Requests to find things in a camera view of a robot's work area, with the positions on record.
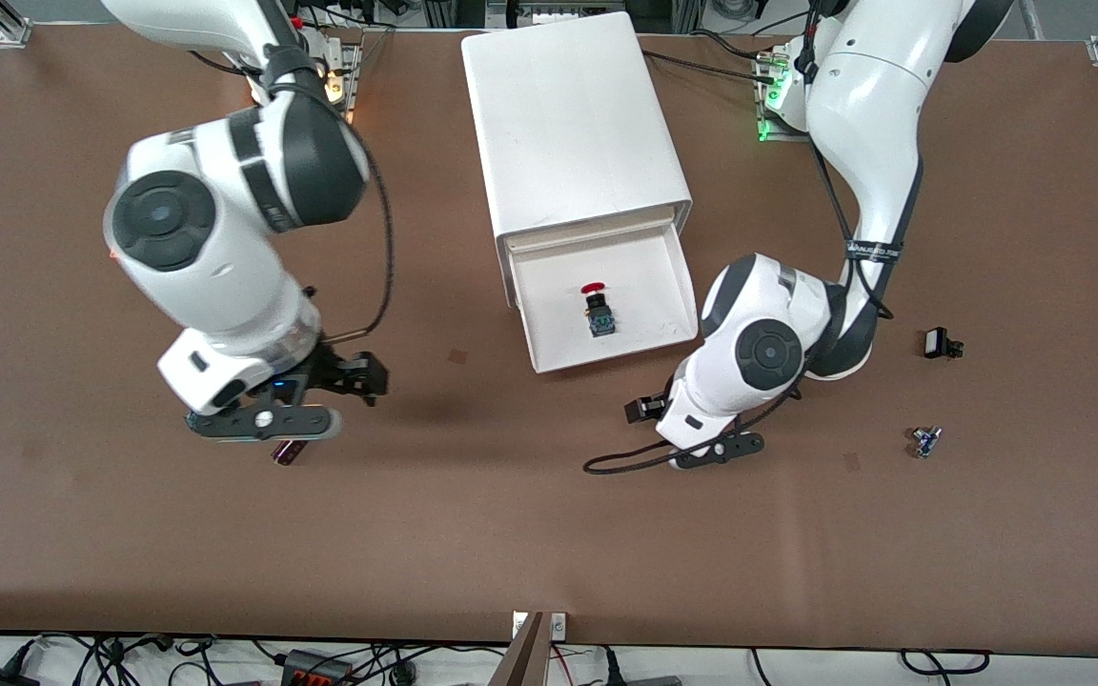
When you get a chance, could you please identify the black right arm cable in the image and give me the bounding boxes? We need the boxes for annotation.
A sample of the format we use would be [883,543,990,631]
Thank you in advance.
[189,48,396,344]

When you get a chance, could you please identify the white plastic drawer cabinet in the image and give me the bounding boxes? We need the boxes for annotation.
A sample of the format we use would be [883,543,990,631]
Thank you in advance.
[461,11,694,311]

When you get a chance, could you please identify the black and red power strip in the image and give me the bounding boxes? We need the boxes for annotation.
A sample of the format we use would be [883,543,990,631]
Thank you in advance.
[280,649,356,686]

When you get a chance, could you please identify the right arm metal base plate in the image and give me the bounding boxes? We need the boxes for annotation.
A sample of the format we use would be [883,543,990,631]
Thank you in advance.
[301,27,365,125]

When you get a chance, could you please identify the black looped cable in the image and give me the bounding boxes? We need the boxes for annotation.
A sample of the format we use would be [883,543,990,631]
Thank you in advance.
[900,649,990,676]

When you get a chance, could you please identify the black power cable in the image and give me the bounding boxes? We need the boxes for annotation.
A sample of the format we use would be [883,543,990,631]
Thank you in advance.
[692,29,765,60]
[642,50,779,85]

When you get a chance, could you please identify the red push button switch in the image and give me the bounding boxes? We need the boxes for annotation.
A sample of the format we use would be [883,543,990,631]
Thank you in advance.
[579,282,619,339]

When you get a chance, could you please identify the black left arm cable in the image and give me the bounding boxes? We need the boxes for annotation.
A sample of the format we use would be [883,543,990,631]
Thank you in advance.
[583,0,926,475]

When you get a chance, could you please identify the grey aluminium frame structure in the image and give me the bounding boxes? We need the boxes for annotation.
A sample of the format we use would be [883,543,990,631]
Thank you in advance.
[420,0,702,34]

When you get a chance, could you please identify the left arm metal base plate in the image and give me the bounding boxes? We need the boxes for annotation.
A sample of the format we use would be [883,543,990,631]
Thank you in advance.
[757,48,813,144]

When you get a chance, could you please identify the brown wooden post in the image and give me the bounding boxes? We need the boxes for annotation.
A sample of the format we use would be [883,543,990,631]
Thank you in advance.
[490,612,550,686]

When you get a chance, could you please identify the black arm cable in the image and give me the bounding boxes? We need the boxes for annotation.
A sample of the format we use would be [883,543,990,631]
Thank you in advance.
[583,0,926,475]
[189,48,396,344]

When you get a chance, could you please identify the white plastic drawer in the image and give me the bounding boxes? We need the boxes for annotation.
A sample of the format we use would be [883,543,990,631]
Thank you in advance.
[503,212,681,253]
[505,221,701,374]

